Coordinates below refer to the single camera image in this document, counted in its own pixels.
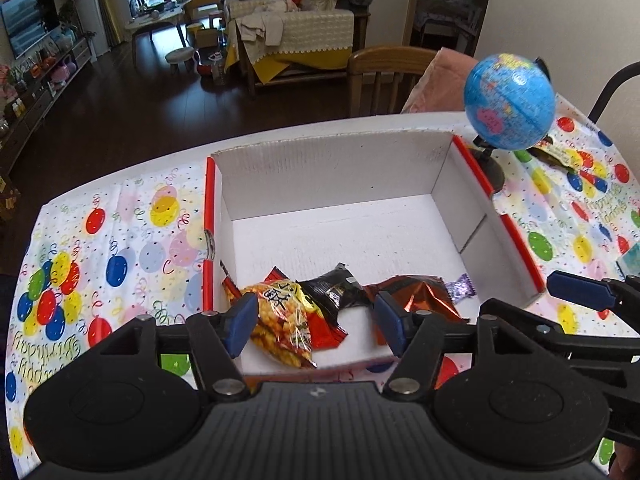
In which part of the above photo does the wooden chair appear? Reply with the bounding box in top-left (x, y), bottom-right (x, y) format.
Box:
top-left (347, 46), bottom-right (436, 117)

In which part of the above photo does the tissue pack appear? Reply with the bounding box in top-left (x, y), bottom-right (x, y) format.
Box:
top-left (616, 243), bottom-right (640, 276)

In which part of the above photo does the dark wrapper near globe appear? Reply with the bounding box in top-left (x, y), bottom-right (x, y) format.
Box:
top-left (527, 136), bottom-right (582, 172)

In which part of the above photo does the tv cabinet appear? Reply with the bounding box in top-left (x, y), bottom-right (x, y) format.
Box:
top-left (1, 38), bottom-right (92, 176)

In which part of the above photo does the sofa with blankets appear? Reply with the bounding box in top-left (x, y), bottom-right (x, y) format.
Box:
top-left (222, 0), bottom-right (373, 91)

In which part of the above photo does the television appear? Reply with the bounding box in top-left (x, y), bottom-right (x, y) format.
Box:
top-left (1, 0), bottom-right (60, 58)

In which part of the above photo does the small round stool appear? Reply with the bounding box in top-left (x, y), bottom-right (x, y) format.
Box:
top-left (165, 47), bottom-right (195, 74)

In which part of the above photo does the pink cloth on chair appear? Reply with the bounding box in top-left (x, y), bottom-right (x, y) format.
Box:
top-left (401, 48), bottom-right (478, 114)

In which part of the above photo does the red foil snack packet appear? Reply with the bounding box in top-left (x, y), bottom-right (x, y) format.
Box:
top-left (363, 274), bottom-right (469, 347)

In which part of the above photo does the black snack packet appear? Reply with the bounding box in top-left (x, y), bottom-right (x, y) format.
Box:
top-left (299, 262), bottom-right (370, 327)

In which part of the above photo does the balloon print tablecloth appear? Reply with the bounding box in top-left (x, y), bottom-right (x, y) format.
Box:
top-left (4, 100), bottom-right (639, 476)

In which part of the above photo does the purple candy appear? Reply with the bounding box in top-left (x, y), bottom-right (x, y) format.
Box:
top-left (445, 273), bottom-right (476, 304)

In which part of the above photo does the blue desk globe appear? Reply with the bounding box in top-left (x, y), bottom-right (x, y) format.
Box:
top-left (463, 53), bottom-right (555, 193)

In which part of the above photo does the red cardboard box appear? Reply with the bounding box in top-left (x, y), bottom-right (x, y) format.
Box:
top-left (202, 128), bottom-right (547, 376)

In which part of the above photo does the coffee table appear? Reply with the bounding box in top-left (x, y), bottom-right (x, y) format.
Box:
top-left (125, 0), bottom-right (192, 66)

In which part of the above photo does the orange peanut snack bag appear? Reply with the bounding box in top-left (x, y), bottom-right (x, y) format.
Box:
top-left (222, 266), bottom-right (347, 368)

